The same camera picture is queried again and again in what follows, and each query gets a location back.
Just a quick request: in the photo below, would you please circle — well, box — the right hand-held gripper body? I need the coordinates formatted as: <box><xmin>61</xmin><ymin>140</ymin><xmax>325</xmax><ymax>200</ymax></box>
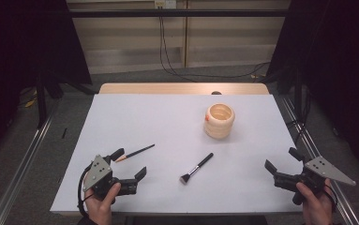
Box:
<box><xmin>273</xmin><ymin>155</ymin><xmax>357</xmax><ymax>206</ymax></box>

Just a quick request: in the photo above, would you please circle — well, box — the small yellow object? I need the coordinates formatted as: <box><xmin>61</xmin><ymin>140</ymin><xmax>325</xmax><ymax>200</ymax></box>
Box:
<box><xmin>23</xmin><ymin>97</ymin><xmax>39</xmax><ymax>109</ymax></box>

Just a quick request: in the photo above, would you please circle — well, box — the thin gold-banded makeup brush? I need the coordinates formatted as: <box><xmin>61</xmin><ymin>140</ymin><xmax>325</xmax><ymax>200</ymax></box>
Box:
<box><xmin>114</xmin><ymin>143</ymin><xmax>157</xmax><ymax>163</ymax></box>

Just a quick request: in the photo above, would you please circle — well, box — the cream ribbed brush holder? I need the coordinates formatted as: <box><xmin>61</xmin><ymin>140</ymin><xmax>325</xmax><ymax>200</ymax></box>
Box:
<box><xmin>202</xmin><ymin>102</ymin><xmax>236</xmax><ymax>141</ymax></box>

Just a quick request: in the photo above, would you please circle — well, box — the person's right hand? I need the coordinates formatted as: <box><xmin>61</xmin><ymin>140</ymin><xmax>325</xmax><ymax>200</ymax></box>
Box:
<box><xmin>295</xmin><ymin>177</ymin><xmax>337</xmax><ymax>225</ymax></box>

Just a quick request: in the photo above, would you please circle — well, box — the white wall socket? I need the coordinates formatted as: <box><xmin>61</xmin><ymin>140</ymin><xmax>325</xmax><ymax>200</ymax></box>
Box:
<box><xmin>154</xmin><ymin>0</ymin><xmax>177</xmax><ymax>9</ymax></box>

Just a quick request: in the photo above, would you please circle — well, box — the right hand-held gripper cable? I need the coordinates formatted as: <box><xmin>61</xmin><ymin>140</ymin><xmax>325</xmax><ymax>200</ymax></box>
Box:
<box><xmin>323</xmin><ymin>184</ymin><xmax>338</xmax><ymax>214</ymax></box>

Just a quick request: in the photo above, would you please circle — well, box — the person's left hand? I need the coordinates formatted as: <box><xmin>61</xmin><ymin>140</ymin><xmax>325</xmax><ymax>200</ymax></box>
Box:
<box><xmin>83</xmin><ymin>182</ymin><xmax>123</xmax><ymax>225</ymax></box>

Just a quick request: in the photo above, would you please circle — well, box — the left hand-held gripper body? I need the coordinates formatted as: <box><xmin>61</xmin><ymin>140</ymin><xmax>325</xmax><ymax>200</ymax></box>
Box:
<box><xmin>82</xmin><ymin>154</ymin><xmax>139</xmax><ymax>202</ymax></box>

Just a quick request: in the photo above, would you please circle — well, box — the black curtain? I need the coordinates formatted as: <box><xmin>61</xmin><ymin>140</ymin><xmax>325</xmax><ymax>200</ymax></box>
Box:
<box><xmin>266</xmin><ymin>0</ymin><xmax>359</xmax><ymax>181</ymax></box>
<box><xmin>0</xmin><ymin>0</ymin><xmax>93</xmax><ymax>163</ymax></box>

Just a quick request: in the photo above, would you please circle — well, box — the black stand post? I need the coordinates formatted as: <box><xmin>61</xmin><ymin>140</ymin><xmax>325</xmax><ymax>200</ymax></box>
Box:
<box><xmin>36</xmin><ymin>73</ymin><xmax>49</xmax><ymax>129</ymax></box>

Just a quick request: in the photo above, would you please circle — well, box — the hand-held gripper cable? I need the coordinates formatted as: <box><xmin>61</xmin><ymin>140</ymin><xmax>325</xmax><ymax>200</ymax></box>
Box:
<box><xmin>323</xmin><ymin>184</ymin><xmax>338</xmax><ymax>214</ymax></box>
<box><xmin>77</xmin><ymin>163</ymin><xmax>95</xmax><ymax>219</ymax></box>

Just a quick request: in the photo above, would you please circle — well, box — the black wall cable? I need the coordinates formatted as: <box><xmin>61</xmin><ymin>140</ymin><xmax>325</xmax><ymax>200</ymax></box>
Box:
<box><xmin>161</xmin><ymin>16</ymin><xmax>272</xmax><ymax>80</ymax></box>
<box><xmin>158</xmin><ymin>16</ymin><xmax>199</xmax><ymax>83</ymax></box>

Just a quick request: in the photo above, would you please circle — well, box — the black horizontal frame bar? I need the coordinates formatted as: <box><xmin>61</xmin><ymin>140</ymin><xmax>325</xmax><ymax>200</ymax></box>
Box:
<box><xmin>68</xmin><ymin>8</ymin><xmax>289</xmax><ymax>18</ymax></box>

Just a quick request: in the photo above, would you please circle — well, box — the black silver-banded makeup brush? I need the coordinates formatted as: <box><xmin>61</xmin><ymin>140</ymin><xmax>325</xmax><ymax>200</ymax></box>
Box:
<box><xmin>179</xmin><ymin>152</ymin><xmax>215</xmax><ymax>186</ymax></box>

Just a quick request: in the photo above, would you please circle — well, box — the metal floor rail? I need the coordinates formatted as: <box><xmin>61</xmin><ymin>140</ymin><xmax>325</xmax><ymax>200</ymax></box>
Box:
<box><xmin>279</xmin><ymin>96</ymin><xmax>359</xmax><ymax>225</ymax></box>
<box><xmin>0</xmin><ymin>101</ymin><xmax>61</xmax><ymax>225</ymax></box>

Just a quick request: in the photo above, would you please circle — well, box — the left hand-held gripper cable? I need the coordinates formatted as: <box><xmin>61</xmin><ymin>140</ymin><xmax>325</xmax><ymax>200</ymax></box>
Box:
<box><xmin>77</xmin><ymin>163</ymin><xmax>95</xmax><ymax>219</ymax></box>

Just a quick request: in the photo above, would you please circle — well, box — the white table mat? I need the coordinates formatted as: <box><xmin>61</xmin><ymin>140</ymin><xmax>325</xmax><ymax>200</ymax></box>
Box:
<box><xmin>49</xmin><ymin>93</ymin><xmax>307</xmax><ymax>217</ymax></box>

